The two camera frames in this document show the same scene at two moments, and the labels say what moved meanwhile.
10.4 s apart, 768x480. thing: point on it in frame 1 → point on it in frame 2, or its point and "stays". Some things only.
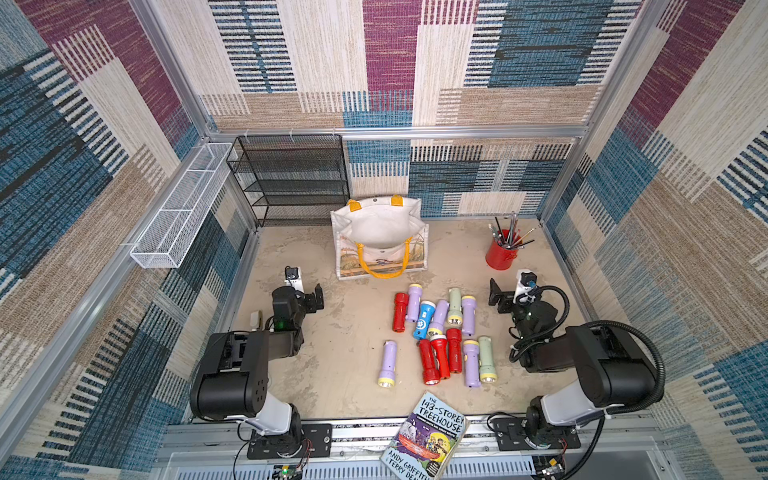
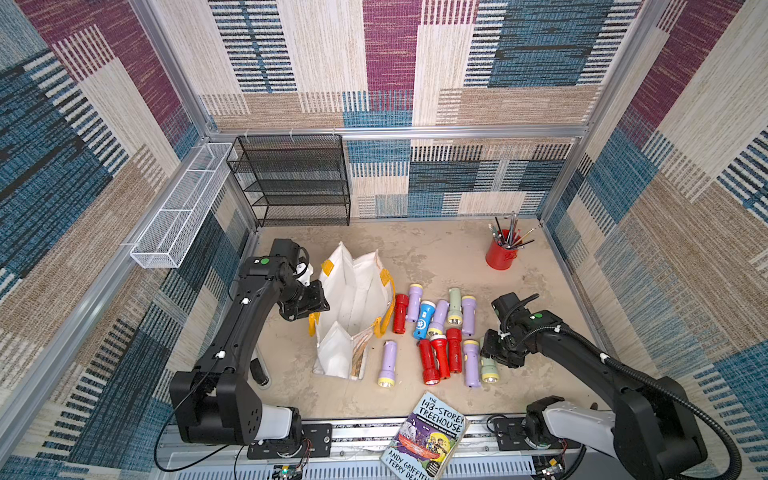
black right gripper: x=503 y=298 → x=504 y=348
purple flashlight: x=469 y=303 stays
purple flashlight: x=472 y=363 stays
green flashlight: x=486 y=369 stays
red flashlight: x=454 y=337 stays
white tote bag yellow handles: x=382 y=238 → x=357 y=299
